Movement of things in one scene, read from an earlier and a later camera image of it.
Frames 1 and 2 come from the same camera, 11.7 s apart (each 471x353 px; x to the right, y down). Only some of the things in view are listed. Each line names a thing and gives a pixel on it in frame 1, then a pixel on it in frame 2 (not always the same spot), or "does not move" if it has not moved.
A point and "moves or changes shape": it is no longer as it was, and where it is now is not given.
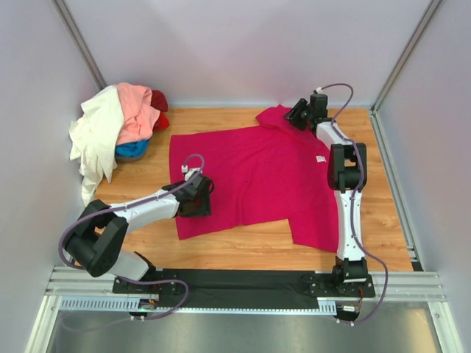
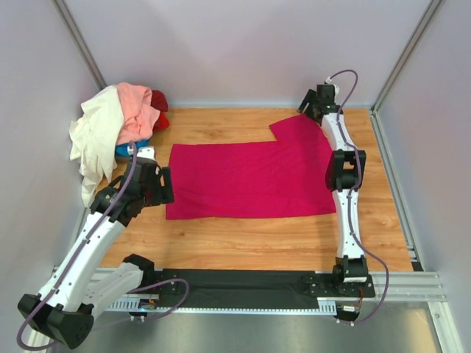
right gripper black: [294, 115] to [310, 98]
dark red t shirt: [159, 101] does not move
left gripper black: [205, 210] to [165, 193]
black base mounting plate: [197, 289] does not move
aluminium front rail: [390, 287] does not move
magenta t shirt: [274, 170] moves or changes shape
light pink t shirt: [139, 113] does not move
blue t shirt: [131, 151] does not move
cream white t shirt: [94, 137] does not move
